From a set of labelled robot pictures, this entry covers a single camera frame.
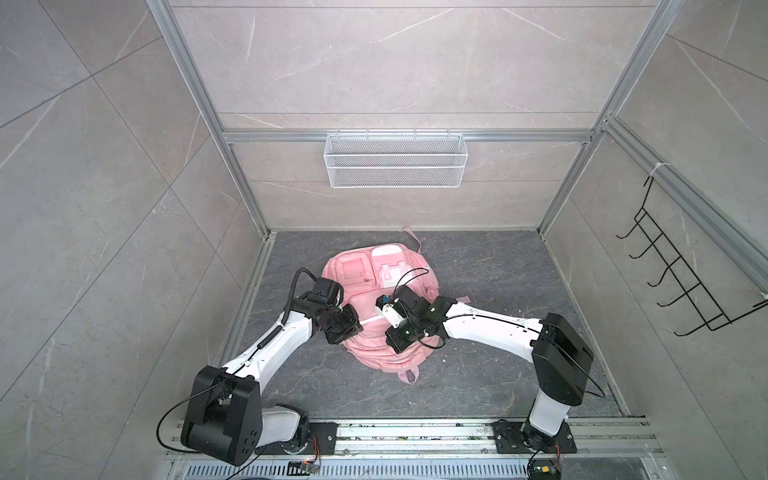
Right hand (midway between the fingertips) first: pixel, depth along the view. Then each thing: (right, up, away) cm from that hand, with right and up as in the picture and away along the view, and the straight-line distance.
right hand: (388, 339), depth 83 cm
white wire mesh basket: (+2, +56, +18) cm, 59 cm away
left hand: (-7, +5, +1) cm, 9 cm away
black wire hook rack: (+68, +21, -15) cm, 73 cm away
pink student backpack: (-6, +18, +12) cm, 23 cm away
